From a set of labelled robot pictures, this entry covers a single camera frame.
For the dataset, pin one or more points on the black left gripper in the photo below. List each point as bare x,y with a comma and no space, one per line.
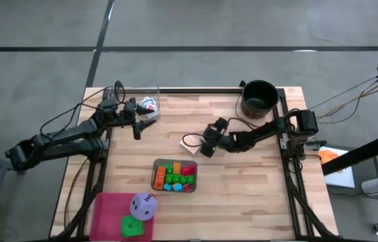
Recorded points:
130,112

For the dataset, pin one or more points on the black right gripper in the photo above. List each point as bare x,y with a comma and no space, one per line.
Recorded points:
219,139

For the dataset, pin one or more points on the blue playing card box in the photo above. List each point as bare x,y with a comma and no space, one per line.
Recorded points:
148,101

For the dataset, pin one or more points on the large red building block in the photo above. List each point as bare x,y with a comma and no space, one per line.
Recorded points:
188,170

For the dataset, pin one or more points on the small yellow building block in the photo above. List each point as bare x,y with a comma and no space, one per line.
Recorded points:
177,168

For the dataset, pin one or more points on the long green building block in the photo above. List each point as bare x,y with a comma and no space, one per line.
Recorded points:
179,179

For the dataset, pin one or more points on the short green building block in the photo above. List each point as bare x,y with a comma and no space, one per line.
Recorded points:
167,168

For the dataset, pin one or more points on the small red building block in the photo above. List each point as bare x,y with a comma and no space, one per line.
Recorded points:
187,188

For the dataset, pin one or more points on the grey translucent plastic bin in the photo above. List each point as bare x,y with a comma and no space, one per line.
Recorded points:
153,174

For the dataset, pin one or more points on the small teal building block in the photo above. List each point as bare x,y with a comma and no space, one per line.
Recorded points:
167,187
177,187

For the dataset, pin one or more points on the purple foam die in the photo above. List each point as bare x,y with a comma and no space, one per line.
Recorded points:
143,206

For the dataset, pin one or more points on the green foam die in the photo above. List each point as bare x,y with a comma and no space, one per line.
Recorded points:
132,228

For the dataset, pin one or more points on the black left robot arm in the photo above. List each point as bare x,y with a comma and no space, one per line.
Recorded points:
61,144

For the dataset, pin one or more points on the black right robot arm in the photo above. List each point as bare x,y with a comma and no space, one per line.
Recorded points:
262,129

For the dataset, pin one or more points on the clear plastic bin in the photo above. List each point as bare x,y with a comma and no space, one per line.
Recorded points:
151,92

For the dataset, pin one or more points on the black pumpkin face bucket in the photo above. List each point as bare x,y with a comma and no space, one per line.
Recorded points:
260,95

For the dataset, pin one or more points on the pink plastic bin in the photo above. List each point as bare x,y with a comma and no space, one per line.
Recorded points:
108,215

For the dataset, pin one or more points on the orange object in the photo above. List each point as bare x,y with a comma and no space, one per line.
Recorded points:
329,156

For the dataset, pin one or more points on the white paper sheet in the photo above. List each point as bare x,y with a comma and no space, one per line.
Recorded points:
343,176

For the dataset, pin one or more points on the black diagonal beam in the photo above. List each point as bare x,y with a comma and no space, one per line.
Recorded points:
360,154

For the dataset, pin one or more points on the white paper roll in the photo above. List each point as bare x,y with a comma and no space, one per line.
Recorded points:
376,185

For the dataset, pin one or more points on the black aluminium table frame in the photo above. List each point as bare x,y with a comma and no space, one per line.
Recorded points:
192,90

